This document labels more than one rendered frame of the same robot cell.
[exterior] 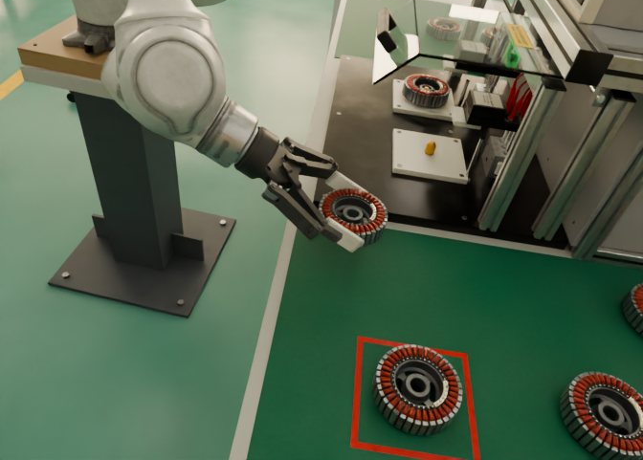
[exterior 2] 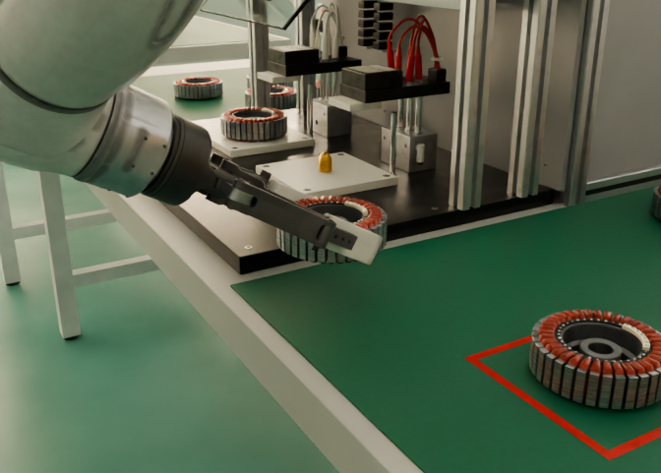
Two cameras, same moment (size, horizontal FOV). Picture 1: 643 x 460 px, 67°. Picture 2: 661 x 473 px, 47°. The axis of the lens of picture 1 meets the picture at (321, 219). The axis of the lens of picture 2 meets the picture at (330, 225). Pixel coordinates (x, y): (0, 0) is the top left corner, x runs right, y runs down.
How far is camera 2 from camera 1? 40 cm
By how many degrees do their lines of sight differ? 33
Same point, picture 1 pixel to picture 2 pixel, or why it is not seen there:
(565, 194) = (534, 119)
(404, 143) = (286, 172)
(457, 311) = (532, 287)
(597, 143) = (541, 41)
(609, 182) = (568, 87)
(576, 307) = (625, 237)
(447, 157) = (350, 167)
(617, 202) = (586, 106)
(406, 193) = not seen: hidden behind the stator
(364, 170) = not seen: hidden behind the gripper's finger
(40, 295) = not seen: outside the picture
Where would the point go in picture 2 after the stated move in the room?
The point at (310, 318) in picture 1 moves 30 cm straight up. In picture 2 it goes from (386, 371) to (396, 5)
